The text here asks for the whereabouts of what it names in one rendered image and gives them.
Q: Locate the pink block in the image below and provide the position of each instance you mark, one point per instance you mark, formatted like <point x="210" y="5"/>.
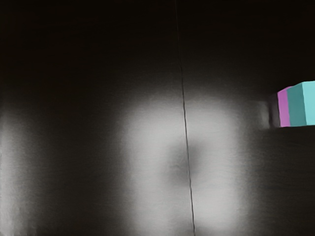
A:
<point x="283" y="109"/>

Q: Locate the teal block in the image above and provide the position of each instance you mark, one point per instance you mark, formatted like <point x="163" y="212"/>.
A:
<point x="302" y="107"/>

